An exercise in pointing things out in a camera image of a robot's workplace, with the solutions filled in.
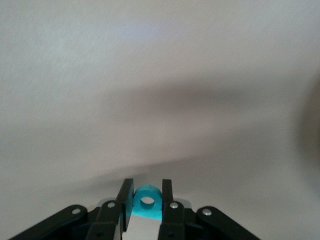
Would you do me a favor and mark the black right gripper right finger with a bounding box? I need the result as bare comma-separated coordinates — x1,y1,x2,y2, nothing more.
157,178,187,240

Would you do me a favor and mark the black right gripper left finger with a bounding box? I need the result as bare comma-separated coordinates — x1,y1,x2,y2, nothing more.
86,178,135,240

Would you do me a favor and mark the teal letter p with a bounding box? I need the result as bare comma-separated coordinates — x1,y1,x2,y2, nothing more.
131,184,163,221

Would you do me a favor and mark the beige brown plate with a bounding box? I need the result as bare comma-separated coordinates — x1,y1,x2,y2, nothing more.
0,0,313,240

